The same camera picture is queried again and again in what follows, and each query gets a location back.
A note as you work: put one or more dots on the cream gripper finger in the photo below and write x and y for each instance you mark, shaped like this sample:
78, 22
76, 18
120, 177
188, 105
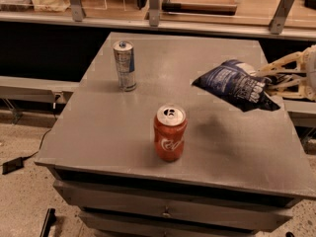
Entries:
291, 63
294, 89

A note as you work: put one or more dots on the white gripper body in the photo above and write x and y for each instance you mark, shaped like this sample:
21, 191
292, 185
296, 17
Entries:
311, 70

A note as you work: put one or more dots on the blue chip bag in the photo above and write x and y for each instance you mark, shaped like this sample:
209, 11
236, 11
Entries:
233, 82

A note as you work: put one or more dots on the red coke can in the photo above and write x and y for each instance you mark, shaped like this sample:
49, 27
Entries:
170, 124

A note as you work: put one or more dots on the silver blue energy drink can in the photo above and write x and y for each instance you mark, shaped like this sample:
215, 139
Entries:
124, 57

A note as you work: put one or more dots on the grey drawer cabinet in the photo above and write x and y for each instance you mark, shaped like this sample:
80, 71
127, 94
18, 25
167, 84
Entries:
239, 173

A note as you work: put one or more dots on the black object on floor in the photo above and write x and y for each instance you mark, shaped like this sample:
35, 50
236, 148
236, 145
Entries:
50, 218

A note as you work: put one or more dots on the black power adapter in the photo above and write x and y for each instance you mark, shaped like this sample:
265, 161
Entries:
12, 165

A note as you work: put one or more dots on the grey metal bracket right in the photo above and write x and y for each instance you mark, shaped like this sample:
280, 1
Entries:
277, 23

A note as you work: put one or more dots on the grey metal bracket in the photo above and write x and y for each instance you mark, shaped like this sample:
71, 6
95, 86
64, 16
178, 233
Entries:
154, 13
277, 23
78, 14

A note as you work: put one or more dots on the grey metal bracket middle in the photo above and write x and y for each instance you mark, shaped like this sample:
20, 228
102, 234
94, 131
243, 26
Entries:
154, 13

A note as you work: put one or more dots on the grey metal bracket left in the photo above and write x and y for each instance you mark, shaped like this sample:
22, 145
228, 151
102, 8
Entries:
78, 14

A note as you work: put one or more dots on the grey metal bench rail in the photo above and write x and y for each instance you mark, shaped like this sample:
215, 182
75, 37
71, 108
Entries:
37, 90

